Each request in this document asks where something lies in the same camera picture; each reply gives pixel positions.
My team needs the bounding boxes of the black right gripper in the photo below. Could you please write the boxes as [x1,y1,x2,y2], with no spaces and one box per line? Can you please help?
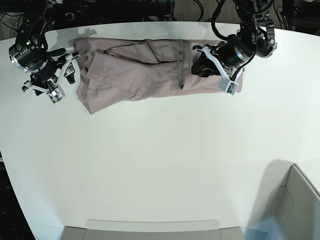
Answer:
[27,48,79,97]

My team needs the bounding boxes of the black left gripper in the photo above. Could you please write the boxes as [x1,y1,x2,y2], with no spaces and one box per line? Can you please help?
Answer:
[191,34,255,78]

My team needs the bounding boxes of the mauve pink T-shirt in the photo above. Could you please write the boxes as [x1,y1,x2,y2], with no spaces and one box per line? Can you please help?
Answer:
[73,37,244,115]

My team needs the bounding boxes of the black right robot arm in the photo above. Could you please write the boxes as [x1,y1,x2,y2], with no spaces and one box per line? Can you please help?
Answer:
[8,0,79,104]

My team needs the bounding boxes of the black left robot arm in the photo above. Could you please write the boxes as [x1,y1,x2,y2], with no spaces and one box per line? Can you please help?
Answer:
[191,0,277,81]

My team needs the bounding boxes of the grey box right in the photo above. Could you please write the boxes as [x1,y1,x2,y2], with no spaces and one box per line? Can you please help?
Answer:
[263,165,320,240]

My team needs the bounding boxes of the blue translucent object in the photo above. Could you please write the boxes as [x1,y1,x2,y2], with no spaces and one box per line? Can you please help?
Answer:
[244,217,285,240]

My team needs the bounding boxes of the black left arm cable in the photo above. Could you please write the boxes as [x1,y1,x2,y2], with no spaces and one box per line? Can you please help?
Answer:
[211,0,232,43]

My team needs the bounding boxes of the white camera bracket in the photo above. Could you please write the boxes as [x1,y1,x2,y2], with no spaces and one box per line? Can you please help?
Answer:
[202,46,243,95]
[21,53,75,104]

